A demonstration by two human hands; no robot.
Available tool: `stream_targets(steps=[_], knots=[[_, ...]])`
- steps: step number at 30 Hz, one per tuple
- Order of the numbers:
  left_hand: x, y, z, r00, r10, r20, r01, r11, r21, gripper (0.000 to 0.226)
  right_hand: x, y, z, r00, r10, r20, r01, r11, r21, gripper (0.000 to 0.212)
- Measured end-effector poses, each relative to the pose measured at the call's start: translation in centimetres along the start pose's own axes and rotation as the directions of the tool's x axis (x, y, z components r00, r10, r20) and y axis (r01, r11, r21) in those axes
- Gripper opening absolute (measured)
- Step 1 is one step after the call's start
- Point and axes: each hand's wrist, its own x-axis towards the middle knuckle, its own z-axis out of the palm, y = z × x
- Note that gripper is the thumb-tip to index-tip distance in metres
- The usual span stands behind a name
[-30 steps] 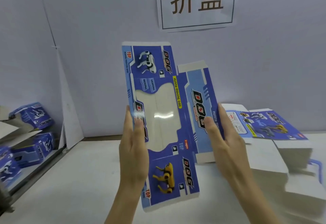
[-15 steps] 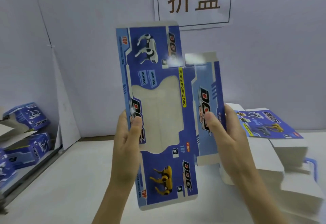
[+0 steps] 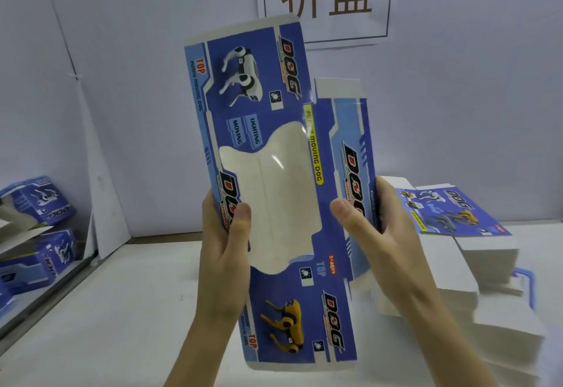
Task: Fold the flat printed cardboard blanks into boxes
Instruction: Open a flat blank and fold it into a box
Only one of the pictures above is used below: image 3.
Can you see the person's right hand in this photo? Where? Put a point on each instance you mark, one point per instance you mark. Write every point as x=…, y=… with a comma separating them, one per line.
x=387, y=255

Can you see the person's left hand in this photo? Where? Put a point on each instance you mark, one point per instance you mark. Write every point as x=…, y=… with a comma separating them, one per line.
x=224, y=272

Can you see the blue dog-print cardboard box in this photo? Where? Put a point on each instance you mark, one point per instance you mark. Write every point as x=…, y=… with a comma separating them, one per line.
x=290, y=329

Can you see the stack of boxes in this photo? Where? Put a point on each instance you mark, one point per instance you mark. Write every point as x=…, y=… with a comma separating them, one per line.
x=488, y=312

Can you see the pile of blue boxes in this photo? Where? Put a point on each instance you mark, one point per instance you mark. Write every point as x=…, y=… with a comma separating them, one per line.
x=35, y=202

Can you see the person's right forearm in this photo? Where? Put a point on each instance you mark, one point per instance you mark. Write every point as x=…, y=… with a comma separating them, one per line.
x=449, y=351

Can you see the person's left forearm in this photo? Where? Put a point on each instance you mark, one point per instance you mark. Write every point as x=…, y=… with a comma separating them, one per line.
x=207, y=356

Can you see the white paper wall sign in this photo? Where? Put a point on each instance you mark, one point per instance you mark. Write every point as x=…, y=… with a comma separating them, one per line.
x=352, y=4

